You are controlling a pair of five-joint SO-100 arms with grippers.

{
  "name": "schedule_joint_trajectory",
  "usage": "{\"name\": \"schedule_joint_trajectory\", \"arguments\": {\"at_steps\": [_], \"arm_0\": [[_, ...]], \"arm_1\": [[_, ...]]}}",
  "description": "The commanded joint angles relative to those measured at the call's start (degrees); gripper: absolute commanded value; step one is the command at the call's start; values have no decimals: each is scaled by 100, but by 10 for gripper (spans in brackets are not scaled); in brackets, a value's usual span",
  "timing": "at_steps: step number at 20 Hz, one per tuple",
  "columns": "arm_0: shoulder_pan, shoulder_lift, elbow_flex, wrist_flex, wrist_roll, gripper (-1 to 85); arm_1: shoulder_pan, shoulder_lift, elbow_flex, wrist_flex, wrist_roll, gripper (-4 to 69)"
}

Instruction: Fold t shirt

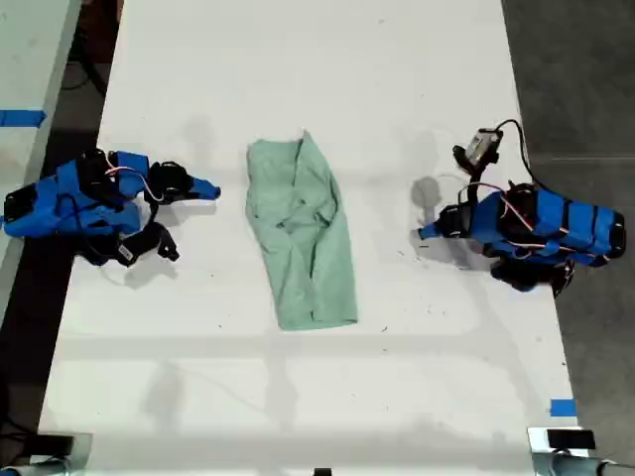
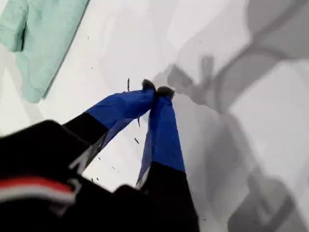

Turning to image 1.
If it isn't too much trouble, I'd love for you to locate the pale green T-shirt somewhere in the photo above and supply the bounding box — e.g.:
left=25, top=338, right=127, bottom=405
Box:
left=245, top=129, right=359, bottom=332

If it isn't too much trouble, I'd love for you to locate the pale grey side table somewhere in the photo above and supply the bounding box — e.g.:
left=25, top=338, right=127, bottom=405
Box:
left=0, top=0, right=83, bottom=308

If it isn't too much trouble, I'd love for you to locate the small black box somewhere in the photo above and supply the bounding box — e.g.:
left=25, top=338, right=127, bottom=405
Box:
left=546, top=428, right=596, bottom=451
left=35, top=432, right=75, bottom=455

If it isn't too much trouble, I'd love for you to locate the grey metal pipe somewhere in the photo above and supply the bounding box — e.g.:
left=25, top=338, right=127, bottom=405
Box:
left=0, top=458, right=68, bottom=476
left=533, top=451, right=635, bottom=476

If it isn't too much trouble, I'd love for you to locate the black camera stalk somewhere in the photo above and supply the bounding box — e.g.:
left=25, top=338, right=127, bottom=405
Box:
left=146, top=199, right=181, bottom=261
left=458, top=167, right=490, bottom=205

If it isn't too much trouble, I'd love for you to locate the grey and black camera box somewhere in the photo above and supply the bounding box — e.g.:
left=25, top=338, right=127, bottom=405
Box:
left=452, top=128, right=503, bottom=176

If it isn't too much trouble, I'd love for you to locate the black camera box, white label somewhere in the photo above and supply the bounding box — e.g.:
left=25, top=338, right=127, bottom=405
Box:
left=114, top=223, right=163, bottom=268

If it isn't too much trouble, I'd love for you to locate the black camera cable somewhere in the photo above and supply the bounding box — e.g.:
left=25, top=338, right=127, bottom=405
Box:
left=495, top=118, right=545, bottom=192

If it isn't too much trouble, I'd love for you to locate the black floor cable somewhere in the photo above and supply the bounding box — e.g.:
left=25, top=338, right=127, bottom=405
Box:
left=62, top=47, right=108, bottom=98
left=0, top=416, right=39, bottom=460

